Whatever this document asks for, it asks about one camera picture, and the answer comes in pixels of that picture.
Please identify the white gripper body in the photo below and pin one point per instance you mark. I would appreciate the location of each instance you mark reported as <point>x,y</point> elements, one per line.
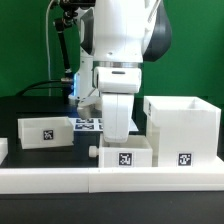
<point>117,87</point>

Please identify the white front drawer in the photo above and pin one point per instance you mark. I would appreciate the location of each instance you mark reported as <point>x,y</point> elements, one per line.
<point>135,152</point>

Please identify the white drawer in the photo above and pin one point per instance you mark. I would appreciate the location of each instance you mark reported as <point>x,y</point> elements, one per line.
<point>135,152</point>
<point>45,132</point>

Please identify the white drawer cabinet box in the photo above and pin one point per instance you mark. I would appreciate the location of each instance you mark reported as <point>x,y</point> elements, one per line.
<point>182,131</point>

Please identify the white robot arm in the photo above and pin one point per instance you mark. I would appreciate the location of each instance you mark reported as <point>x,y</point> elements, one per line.
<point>116,37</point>

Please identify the white rear drawer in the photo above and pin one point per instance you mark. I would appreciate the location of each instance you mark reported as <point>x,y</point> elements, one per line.
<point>45,132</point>

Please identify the paper marker sheet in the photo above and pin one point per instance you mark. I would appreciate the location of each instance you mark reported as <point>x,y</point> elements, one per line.
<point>92,124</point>

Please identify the white front fence bar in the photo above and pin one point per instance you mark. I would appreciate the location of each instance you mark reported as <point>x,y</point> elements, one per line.
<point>97,180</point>

